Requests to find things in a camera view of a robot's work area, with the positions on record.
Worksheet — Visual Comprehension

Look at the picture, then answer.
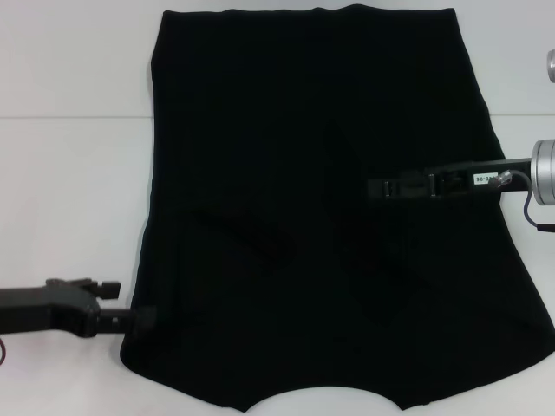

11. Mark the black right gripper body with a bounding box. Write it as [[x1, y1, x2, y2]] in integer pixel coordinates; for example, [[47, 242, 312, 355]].
[[427, 157, 538, 199]]

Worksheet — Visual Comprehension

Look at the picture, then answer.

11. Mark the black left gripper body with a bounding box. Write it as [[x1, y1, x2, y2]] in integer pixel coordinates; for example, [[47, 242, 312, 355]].
[[0, 276, 104, 340]]

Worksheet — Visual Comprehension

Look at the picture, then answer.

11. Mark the black shirt with FREE print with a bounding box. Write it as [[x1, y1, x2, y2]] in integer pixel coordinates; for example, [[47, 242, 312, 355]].
[[117, 3, 555, 414]]

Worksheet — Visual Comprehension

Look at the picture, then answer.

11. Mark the right arm cable with plug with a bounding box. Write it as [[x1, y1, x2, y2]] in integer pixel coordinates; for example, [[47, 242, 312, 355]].
[[487, 170, 555, 234]]

